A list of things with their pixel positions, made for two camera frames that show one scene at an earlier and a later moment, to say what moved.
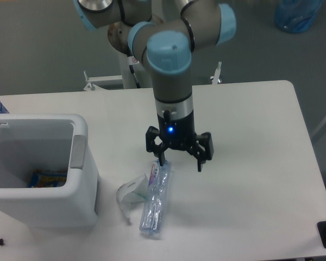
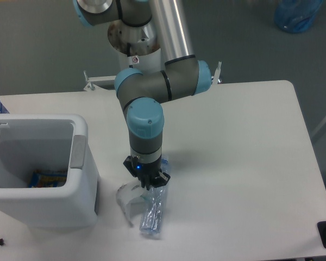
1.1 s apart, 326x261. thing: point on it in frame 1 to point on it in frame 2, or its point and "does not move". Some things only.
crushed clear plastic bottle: x=152 y=215 does not move
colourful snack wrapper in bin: x=42 y=179 does not move
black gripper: x=179 y=134 to x=146 y=173
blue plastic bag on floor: x=293 y=16 does not move
